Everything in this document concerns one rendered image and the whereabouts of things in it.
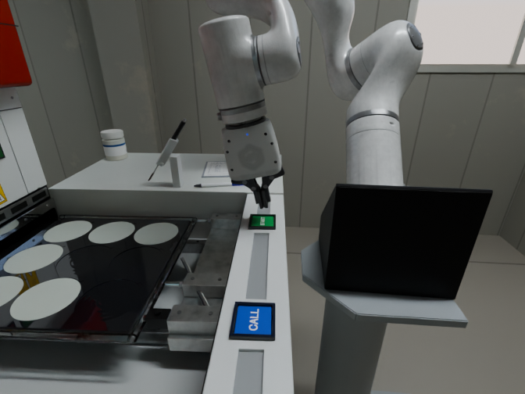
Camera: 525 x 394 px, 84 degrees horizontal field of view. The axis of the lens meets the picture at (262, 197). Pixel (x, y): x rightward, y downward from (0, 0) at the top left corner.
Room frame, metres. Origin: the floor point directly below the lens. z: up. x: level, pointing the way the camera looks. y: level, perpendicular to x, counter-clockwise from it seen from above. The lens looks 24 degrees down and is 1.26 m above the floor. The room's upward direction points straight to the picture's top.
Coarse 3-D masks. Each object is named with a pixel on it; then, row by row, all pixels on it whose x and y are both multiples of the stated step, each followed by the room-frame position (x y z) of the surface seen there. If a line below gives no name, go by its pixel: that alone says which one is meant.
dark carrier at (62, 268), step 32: (96, 224) 0.63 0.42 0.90; (64, 256) 0.50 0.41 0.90; (96, 256) 0.50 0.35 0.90; (128, 256) 0.50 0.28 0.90; (160, 256) 0.50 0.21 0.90; (96, 288) 0.41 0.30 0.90; (128, 288) 0.41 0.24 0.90; (0, 320) 0.34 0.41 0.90; (64, 320) 0.34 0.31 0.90; (96, 320) 0.34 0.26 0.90; (128, 320) 0.34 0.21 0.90
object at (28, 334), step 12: (0, 336) 0.31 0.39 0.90; (12, 336) 0.31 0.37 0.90; (24, 336) 0.31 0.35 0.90; (36, 336) 0.31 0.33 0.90; (48, 336) 0.30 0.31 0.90; (60, 336) 0.30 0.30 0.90; (72, 336) 0.30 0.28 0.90; (84, 336) 0.30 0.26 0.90; (96, 336) 0.30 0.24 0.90; (108, 336) 0.30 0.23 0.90; (120, 336) 0.30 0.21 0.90; (132, 336) 0.30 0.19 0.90
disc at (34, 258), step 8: (32, 248) 0.53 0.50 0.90; (40, 248) 0.53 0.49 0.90; (48, 248) 0.53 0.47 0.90; (56, 248) 0.53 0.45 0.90; (16, 256) 0.50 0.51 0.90; (24, 256) 0.50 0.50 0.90; (32, 256) 0.50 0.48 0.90; (40, 256) 0.50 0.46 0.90; (48, 256) 0.50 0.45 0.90; (56, 256) 0.50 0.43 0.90; (8, 264) 0.47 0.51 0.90; (16, 264) 0.47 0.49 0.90; (24, 264) 0.47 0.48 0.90; (32, 264) 0.47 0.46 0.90; (40, 264) 0.47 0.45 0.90; (8, 272) 0.45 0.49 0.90; (16, 272) 0.45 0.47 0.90; (24, 272) 0.45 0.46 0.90
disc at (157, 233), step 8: (152, 224) 0.63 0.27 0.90; (160, 224) 0.63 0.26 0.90; (168, 224) 0.63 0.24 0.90; (136, 232) 0.60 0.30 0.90; (144, 232) 0.60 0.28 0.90; (152, 232) 0.60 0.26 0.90; (160, 232) 0.60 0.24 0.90; (168, 232) 0.60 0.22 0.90; (176, 232) 0.60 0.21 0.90; (136, 240) 0.56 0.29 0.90; (144, 240) 0.56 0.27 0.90; (152, 240) 0.56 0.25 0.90; (160, 240) 0.56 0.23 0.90; (168, 240) 0.56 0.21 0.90
